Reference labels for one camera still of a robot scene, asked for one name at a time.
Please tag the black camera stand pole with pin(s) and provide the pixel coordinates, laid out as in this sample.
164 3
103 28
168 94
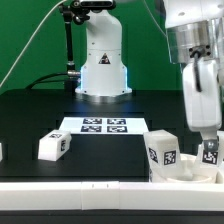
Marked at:
69 40

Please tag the white L-shaped fence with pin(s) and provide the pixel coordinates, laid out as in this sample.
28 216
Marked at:
110 195

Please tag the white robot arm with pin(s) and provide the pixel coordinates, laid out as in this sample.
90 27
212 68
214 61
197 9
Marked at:
195 35

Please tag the white block at left edge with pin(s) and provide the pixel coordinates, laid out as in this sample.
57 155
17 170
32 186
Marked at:
1 153

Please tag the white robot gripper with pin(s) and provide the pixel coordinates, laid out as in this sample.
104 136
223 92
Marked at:
203 109

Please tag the white marker sheet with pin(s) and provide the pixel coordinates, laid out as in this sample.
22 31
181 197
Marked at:
104 126

